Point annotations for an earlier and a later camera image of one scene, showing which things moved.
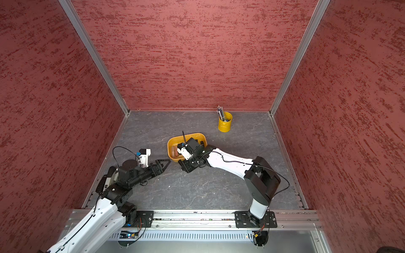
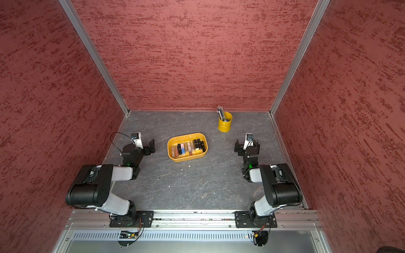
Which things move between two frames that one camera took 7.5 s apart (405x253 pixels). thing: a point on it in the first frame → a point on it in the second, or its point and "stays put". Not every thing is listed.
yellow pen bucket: x=224 y=125 stays put
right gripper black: x=189 y=168 → x=240 y=148
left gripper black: x=160 y=170 → x=147 y=152
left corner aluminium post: x=76 y=20 stays put
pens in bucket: x=220 y=111 stays put
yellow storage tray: x=172 y=144 stays put
